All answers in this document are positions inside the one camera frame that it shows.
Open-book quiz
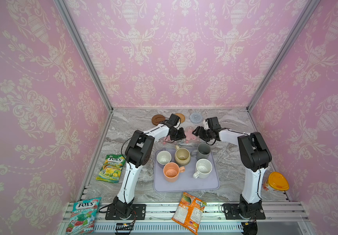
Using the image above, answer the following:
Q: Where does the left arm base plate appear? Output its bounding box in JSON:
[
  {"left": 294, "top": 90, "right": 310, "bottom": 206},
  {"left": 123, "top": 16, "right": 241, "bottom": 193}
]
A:
[{"left": 105, "top": 204, "right": 146, "bottom": 220}]

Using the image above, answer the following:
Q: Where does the lavender silicone tray mat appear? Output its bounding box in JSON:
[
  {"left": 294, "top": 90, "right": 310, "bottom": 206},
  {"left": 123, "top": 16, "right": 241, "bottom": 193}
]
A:
[{"left": 154, "top": 148, "right": 220, "bottom": 193}]

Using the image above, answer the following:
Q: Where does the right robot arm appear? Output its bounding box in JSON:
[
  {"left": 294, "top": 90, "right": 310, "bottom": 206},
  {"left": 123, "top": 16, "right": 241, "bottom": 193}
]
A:
[{"left": 192, "top": 117, "right": 272, "bottom": 220}]

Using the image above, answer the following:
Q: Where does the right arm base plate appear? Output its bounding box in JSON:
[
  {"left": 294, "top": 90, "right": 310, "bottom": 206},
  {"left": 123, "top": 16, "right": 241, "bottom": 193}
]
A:
[{"left": 221, "top": 203, "right": 266, "bottom": 220}]

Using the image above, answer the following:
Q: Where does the white mug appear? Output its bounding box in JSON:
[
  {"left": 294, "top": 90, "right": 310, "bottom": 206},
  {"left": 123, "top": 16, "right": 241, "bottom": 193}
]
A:
[{"left": 192, "top": 159, "right": 213, "bottom": 179}]

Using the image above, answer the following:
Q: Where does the pink flower coaster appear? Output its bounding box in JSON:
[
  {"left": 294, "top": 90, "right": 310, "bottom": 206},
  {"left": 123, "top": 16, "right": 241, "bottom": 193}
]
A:
[
  {"left": 185, "top": 127, "right": 200, "bottom": 144},
  {"left": 163, "top": 136, "right": 174, "bottom": 145}
]

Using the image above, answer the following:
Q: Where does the orange snack bag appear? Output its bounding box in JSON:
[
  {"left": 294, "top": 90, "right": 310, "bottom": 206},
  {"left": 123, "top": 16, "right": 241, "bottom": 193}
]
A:
[{"left": 172, "top": 193, "right": 207, "bottom": 235}]

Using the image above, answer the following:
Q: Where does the small lavender white cup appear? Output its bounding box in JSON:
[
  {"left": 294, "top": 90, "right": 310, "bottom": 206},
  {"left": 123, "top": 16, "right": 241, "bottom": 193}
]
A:
[{"left": 156, "top": 150, "right": 172, "bottom": 168}]

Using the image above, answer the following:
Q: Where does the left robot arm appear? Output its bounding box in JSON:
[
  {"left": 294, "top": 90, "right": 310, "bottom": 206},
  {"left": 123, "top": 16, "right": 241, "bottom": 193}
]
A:
[{"left": 111, "top": 114, "right": 186, "bottom": 219}]

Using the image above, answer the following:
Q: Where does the aluminium front rail frame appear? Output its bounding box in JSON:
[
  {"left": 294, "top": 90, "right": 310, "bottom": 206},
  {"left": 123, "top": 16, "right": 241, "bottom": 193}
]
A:
[{"left": 57, "top": 201, "right": 313, "bottom": 235}]

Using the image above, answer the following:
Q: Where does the beige ceramic mug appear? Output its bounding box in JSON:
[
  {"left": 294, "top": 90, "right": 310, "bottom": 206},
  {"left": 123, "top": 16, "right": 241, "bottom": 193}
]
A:
[{"left": 174, "top": 145, "right": 191, "bottom": 166}]

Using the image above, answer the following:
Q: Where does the blue woven coaster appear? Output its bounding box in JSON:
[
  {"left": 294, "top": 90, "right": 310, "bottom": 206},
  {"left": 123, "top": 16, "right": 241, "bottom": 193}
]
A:
[{"left": 189, "top": 112, "right": 203, "bottom": 124}]

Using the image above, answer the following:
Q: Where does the brown wooden coaster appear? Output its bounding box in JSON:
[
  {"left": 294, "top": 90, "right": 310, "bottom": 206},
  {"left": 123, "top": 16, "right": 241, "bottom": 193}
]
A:
[{"left": 151, "top": 114, "right": 166, "bottom": 126}]

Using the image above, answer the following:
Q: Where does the red green Fox's candy bag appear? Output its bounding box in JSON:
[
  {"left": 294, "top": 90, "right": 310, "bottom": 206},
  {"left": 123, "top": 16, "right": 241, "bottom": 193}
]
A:
[{"left": 66, "top": 197, "right": 101, "bottom": 235}]

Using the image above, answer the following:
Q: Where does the woven rattan coaster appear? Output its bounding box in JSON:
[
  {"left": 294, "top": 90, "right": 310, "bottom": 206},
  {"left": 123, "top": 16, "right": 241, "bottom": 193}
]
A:
[{"left": 175, "top": 113, "right": 186, "bottom": 123}]

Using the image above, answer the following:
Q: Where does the yellow lidded cup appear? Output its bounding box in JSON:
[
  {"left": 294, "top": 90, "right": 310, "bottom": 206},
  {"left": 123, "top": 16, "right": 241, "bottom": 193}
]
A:
[{"left": 263, "top": 172, "right": 290, "bottom": 192}]

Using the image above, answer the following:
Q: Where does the orange pink mug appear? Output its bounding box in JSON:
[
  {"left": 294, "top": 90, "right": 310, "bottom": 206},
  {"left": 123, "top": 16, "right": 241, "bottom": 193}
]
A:
[{"left": 163, "top": 162, "right": 186, "bottom": 183}]

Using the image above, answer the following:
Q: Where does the green yellow Fox's candy bag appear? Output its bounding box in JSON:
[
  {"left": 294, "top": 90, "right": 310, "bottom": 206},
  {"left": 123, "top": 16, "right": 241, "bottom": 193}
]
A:
[{"left": 96, "top": 154, "right": 126, "bottom": 184}]

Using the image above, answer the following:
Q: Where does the grey mug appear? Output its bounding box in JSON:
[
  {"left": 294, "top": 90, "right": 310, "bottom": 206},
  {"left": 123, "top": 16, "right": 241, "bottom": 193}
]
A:
[{"left": 190, "top": 143, "right": 211, "bottom": 160}]

